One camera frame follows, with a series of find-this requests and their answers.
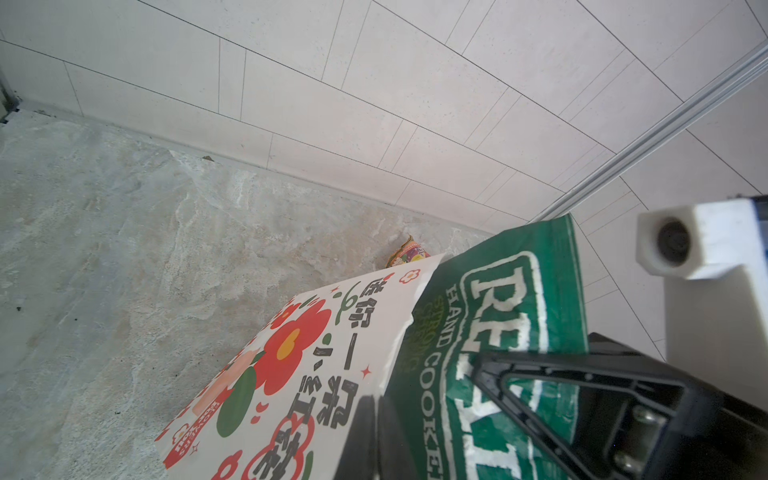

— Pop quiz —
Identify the green Real crisps bag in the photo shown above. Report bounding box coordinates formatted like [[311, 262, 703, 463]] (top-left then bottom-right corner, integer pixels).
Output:
[[386, 216, 588, 479]]

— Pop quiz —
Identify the aluminium right corner post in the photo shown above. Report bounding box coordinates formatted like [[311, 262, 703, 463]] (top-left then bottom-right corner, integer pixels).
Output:
[[533, 42, 767, 222]]

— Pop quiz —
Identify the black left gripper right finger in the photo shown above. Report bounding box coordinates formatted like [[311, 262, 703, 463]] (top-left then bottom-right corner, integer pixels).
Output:
[[377, 396, 419, 480]]

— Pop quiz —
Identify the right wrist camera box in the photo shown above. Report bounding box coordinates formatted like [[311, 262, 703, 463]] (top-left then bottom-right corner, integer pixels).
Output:
[[636, 196, 767, 409]]

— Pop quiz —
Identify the orange pink Fox's candy bag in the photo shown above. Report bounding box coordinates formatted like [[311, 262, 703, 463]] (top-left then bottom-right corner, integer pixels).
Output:
[[386, 236, 430, 268]]

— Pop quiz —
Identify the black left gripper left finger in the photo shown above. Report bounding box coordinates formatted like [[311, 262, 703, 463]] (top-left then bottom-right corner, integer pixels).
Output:
[[333, 395, 377, 480]]

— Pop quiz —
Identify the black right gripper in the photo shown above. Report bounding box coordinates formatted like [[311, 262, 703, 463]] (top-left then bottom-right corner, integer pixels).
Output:
[[471, 333, 767, 479]]

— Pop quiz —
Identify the floral white paper bag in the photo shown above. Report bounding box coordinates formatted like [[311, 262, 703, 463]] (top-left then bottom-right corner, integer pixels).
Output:
[[156, 256, 440, 479]]

